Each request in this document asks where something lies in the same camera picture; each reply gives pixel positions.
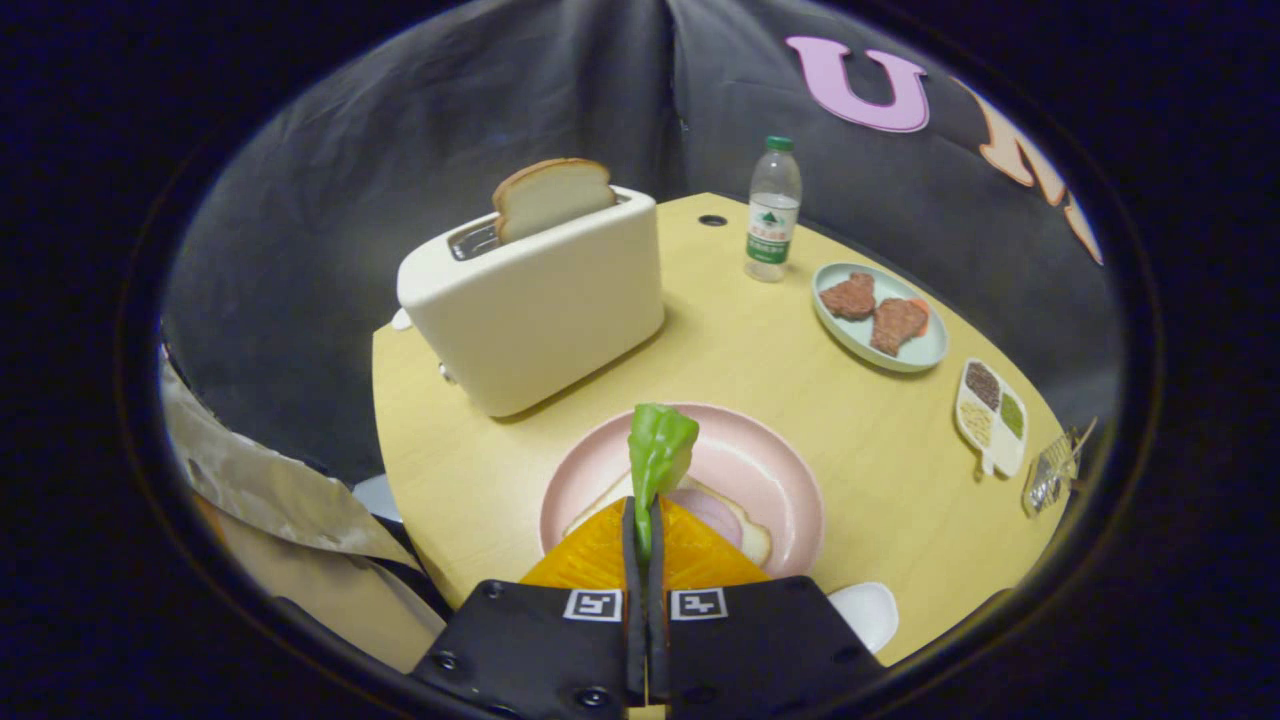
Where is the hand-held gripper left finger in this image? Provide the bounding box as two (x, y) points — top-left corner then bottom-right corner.
(410, 497), (649, 720)

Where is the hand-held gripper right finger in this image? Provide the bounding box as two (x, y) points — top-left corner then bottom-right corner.
(648, 495), (886, 720)

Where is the green lettuce leaf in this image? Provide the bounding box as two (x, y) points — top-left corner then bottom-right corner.
(628, 403), (701, 561)

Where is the toasted bread slice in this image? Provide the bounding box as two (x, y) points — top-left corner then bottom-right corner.
(492, 157), (618, 245)

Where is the white bread slice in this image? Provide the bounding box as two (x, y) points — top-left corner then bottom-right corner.
(565, 472), (773, 569)

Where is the white oblong plate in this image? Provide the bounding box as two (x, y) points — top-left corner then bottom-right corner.
(828, 582), (900, 655)

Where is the pink ham slice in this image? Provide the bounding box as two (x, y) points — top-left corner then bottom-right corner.
(665, 487), (746, 549)

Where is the pink plate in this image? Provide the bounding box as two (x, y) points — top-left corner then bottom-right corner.
(539, 403), (827, 579)

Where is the white divided seasoning dish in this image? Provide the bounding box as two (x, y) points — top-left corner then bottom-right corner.
(954, 358), (1029, 477)

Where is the person's beige jacket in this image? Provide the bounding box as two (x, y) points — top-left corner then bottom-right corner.
(160, 345), (451, 673)

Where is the white toaster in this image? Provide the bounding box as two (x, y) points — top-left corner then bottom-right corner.
(391, 185), (666, 419)

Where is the clear glass container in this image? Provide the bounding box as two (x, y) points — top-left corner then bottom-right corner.
(1022, 418), (1098, 518)

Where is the light blue plate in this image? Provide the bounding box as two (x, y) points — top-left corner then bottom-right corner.
(811, 262), (949, 374)

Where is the brown meat patty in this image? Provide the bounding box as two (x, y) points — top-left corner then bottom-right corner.
(869, 297), (930, 357)
(819, 272), (878, 321)

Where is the clear water bottle green cap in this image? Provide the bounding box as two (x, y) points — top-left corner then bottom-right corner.
(744, 136), (803, 284)

